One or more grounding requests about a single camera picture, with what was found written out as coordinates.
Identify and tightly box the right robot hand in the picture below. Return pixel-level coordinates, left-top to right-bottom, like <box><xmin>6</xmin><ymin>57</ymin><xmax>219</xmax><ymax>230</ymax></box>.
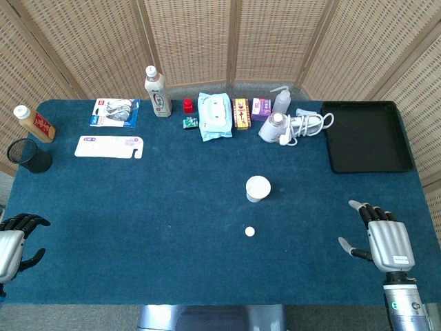
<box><xmin>338</xmin><ymin>199</ymin><xmax>416</xmax><ymax>273</ymax></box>

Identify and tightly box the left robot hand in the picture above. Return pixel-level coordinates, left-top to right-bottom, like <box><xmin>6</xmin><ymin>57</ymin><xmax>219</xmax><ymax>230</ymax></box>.
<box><xmin>0</xmin><ymin>212</ymin><xmax>52</xmax><ymax>284</ymax></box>

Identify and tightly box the white paper cup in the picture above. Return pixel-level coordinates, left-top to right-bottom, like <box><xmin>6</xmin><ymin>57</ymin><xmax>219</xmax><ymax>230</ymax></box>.
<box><xmin>245</xmin><ymin>175</ymin><xmax>272</xmax><ymax>204</ymax></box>

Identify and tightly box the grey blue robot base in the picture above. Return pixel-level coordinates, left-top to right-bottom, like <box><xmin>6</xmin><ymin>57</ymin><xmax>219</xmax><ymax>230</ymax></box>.
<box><xmin>137</xmin><ymin>304</ymin><xmax>287</xmax><ymax>331</ymax></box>

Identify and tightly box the black mesh pen holder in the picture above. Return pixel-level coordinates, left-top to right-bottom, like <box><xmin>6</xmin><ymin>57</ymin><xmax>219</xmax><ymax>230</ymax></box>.
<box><xmin>6</xmin><ymin>138</ymin><xmax>54</xmax><ymax>174</ymax></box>

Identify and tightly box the black plastic tray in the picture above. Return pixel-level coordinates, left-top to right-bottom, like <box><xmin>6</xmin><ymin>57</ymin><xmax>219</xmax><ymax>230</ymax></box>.
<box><xmin>320</xmin><ymin>100</ymin><xmax>416</xmax><ymax>174</ymax></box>

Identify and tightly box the brown drink bottle red label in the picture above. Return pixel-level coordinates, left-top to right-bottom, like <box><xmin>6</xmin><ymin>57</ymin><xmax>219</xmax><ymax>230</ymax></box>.
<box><xmin>12</xmin><ymin>105</ymin><xmax>57</xmax><ymax>143</ymax></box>

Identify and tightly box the white flat card package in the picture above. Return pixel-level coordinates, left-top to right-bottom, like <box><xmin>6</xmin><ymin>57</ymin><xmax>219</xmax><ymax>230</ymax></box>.
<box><xmin>74</xmin><ymin>134</ymin><xmax>145</xmax><ymax>160</ymax></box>

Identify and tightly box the blue table cloth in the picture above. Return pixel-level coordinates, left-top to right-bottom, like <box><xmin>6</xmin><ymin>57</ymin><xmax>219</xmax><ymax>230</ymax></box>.
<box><xmin>0</xmin><ymin>99</ymin><xmax>441</xmax><ymax>306</ymax></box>

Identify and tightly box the white hair dryer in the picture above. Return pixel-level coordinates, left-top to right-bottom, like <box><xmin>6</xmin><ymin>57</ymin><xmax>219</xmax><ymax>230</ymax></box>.
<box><xmin>258</xmin><ymin>112</ymin><xmax>327</xmax><ymax>143</ymax></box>

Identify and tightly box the blue blister pack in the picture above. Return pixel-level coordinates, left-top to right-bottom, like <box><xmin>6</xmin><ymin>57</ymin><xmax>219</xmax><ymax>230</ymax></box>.
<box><xmin>90</xmin><ymin>98</ymin><xmax>141</xmax><ymax>129</ymax></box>

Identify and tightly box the clear squeeze wash bottle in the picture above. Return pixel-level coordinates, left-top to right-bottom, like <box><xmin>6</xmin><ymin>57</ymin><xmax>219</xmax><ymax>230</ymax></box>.
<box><xmin>269</xmin><ymin>85</ymin><xmax>292</xmax><ymax>114</ymax></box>

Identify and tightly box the purple small box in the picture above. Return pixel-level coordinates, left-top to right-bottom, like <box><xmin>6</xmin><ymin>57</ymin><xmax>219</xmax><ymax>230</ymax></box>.
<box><xmin>251</xmin><ymin>97</ymin><xmax>273</xmax><ymax>122</ymax></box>

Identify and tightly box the yellow red box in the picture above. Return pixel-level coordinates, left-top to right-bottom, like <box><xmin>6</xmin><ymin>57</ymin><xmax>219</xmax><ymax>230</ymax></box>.
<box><xmin>232</xmin><ymin>98</ymin><xmax>252</xmax><ymax>131</ymax></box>

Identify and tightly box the milk tea bottle white cap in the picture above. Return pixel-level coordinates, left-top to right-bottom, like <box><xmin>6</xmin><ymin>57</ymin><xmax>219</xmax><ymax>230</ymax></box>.
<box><xmin>144</xmin><ymin>66</ymin><xmax>173</xmax><ymax>119</ymax></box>

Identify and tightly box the light blue wet wipes pack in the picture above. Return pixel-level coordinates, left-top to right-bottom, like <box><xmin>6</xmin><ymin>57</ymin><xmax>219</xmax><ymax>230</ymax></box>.
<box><xmin>197</xmin><ymin>92</ymin><xmax>234</xmax><ymax>143</ymax></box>

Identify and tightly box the bamboo folding screen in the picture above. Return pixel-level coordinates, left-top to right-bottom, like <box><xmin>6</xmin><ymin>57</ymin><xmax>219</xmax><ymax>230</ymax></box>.
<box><xmin>0</xmin><ymin>0</ymin><xmax>441</xmax><ymax>242</ymax></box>

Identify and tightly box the white power cable with plug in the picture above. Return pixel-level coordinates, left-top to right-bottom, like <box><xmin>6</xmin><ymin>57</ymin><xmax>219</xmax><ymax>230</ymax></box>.
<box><xmin>278</xmin><ymin>112</ymin><xmax>336</xmax><ymax>147</ymax></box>

